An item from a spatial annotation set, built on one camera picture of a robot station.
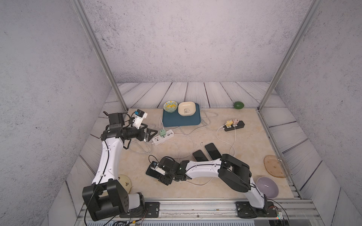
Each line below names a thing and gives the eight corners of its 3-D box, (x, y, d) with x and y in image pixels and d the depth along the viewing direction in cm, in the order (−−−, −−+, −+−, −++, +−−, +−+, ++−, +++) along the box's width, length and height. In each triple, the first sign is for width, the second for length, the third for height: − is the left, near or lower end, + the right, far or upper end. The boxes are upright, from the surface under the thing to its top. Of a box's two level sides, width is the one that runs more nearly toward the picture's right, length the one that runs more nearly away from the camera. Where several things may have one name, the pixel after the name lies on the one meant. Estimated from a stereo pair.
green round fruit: (234, 109, 122) (235, 106, 119) (233, 104, 126) (234, 101, 123) (243, 109, 122) (244, 106, 119) (241, 104, 126) (242, 101, 123)
